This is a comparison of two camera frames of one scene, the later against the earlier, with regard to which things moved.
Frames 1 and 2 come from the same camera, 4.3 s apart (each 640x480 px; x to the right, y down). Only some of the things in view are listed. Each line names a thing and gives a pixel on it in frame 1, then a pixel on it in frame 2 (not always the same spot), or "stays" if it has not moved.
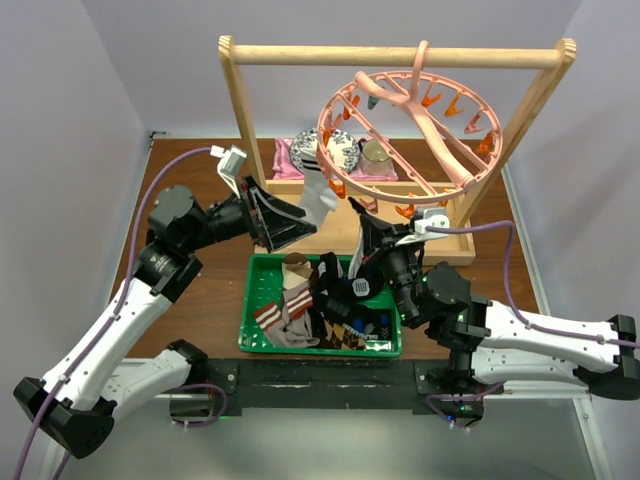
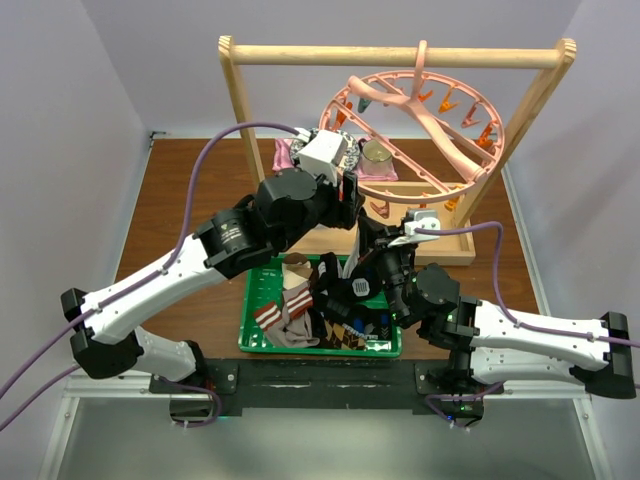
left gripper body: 244,193 to 330,209
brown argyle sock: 340,338 stays
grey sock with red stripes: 287,326 stays
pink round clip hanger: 416,137 stays
